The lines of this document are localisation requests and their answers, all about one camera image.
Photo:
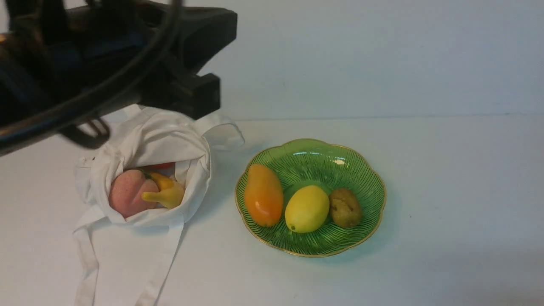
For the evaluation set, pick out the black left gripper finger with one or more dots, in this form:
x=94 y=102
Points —
x=191 y=95

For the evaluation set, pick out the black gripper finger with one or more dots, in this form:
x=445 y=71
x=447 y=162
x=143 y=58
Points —
x=100 y=134

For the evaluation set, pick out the orange mango fruit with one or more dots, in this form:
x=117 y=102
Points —
x=263 y=196

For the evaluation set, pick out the green glass ribbed plate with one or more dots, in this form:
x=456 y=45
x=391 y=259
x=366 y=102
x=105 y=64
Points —
x=304 y=162

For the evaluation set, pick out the pink peach fruit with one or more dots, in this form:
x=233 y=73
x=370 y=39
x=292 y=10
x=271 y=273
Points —
x=126 y=193

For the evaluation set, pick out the yellow lemon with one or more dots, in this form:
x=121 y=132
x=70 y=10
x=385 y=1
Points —
x=307 y=210

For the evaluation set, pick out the brown kiwi fruit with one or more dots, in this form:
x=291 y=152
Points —
x=345 y=209

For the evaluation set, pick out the yellow pear fruit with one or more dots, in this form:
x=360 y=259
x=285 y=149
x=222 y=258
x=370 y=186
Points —
x=170 y=194

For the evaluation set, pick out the white cloth tote bag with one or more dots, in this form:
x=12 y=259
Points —
x=152 y=136

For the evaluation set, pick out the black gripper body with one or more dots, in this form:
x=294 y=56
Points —
x=65 y=66

